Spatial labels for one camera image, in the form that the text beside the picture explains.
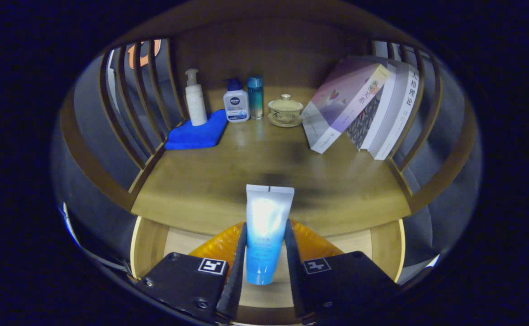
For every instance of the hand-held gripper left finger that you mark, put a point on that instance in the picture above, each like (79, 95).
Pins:
(237, 280)

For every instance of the beige lidded teacup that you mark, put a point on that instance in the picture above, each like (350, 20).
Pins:
(285, 111)

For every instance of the patterned cover book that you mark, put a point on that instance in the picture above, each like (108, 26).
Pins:
(368, 120)

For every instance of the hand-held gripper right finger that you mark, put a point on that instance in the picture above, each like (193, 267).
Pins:
(293, 280)

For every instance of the wooden cabinet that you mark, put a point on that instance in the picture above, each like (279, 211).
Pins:
(282, 50)

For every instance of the white spine book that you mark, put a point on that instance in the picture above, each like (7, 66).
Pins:
(402, 113)

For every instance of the blue and white tube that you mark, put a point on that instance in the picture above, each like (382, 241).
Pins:
(266, 226)

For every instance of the wooden drawer with black knob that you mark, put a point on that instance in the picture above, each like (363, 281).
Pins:
(151, 244)

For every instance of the teal slim bottle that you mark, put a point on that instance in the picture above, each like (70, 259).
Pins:
(255, 99)

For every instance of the white lotion bottle blue cap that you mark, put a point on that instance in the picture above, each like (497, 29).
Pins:
(236, 106)

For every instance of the blue folded cloth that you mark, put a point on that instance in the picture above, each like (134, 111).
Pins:
(196, 133)

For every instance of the wooden countertop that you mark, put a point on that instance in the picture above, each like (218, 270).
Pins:
(201, 181)

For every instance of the white pump bottle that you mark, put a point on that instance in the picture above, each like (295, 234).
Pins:
(196, 106)

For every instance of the purple cover book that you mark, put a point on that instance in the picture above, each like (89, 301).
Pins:
(341, 102)

